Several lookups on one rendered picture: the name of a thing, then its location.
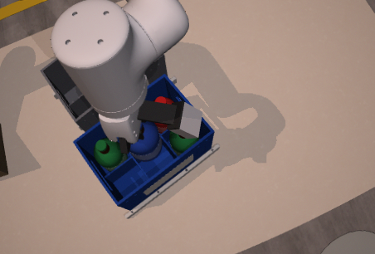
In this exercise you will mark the blue plastic bottle crate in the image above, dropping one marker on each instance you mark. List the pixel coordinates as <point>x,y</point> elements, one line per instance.
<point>126,178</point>

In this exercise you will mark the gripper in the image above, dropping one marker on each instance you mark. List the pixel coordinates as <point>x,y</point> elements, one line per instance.
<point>127,127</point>

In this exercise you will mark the green bottle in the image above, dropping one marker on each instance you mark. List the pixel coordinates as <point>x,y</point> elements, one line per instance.
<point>179,144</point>
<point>110,155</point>

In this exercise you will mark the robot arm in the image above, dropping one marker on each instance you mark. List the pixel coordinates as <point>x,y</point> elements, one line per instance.
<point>106,57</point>

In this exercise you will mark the red bottle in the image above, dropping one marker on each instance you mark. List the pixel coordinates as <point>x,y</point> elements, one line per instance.
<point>165,100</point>

